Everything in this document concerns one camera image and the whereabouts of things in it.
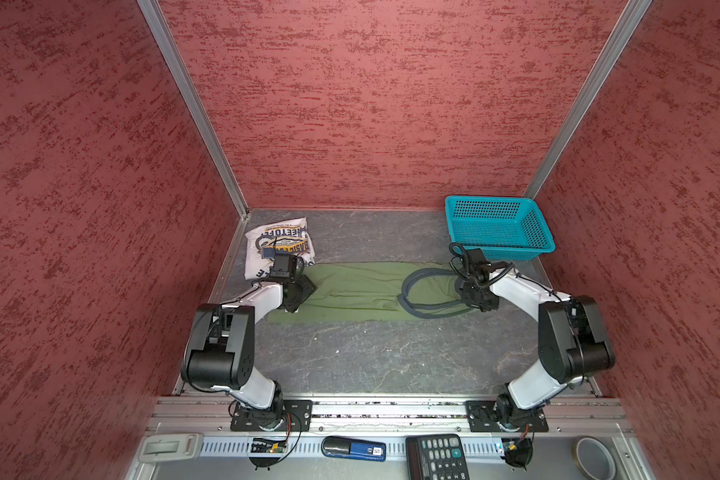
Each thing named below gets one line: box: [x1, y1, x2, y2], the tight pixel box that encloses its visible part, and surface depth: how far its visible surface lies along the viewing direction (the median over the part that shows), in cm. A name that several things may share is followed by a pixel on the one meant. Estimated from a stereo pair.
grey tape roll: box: [572, 435, 617, 480], surface depth 71 cm
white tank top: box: [245, 217, 316, 280], surface depth 109 cm
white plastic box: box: [139, 433, 204, 463], surface depth 69 cm
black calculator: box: [406, 434, 471, 480], surface depth 68 cm
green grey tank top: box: [268, 262, 464, 323], surface depth 99 cm
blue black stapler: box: [321, 436, 386, 462], surface depth 68 cm
